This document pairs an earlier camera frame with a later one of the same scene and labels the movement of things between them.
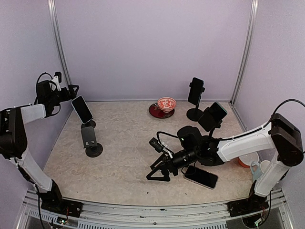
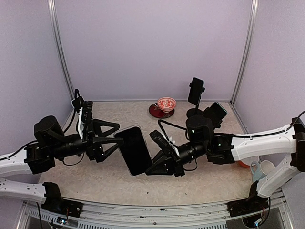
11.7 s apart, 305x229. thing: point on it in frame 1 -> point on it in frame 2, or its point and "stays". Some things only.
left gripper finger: [73, 93] -> [96, 123]
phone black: [195, 90] stays
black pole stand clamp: [195, 114] stays
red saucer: [156, 112] stays
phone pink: [201, 177] -> [135, 150]
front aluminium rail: [99, 215] stays
